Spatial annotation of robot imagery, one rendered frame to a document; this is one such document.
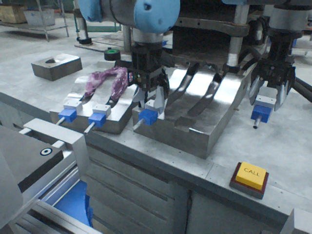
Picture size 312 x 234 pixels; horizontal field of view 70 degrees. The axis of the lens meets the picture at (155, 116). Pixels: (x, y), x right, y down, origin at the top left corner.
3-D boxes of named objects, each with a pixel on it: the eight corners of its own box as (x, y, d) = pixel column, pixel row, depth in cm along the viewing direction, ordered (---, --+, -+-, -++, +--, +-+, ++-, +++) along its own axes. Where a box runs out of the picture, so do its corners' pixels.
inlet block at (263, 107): (263, 138, 56) (268, 121, 53) (243, 132, 59) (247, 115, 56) (271, 115, 66) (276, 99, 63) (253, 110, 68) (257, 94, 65)
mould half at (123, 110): (120, 134, 75) (116, 106, 69) (52, 123, 81) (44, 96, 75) (156, 78, 116) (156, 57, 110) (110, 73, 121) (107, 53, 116)
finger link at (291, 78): (273, 95, 59) (274, 63, 56) (274, 92, 60) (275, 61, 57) (294, 95, 57) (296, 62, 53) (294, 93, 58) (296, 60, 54)
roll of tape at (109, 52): (120, 61, 105) (119, 53, 103) (103, 61, 105) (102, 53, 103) (121, 55, 112) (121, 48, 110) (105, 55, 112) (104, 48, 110)
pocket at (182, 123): (189, 139, 64) (190, 128, 62) (172, 133, 67) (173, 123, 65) (195, 131, 68) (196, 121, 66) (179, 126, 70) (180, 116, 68)
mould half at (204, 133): (205, 160, 65) (211, 121, 58) (133, 131, 76) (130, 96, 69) (245, 93, 101) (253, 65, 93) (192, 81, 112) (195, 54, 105)
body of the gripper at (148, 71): (127, 88, 61) (124, 44, 55) (145, 78, 67) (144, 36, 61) (150, 95, 58) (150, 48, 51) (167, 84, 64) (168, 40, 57)
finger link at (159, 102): (151, 121, 64) (145, 90, 60) (162, 111, 68) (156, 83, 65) (161, 122, 62) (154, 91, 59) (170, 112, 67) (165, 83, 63)
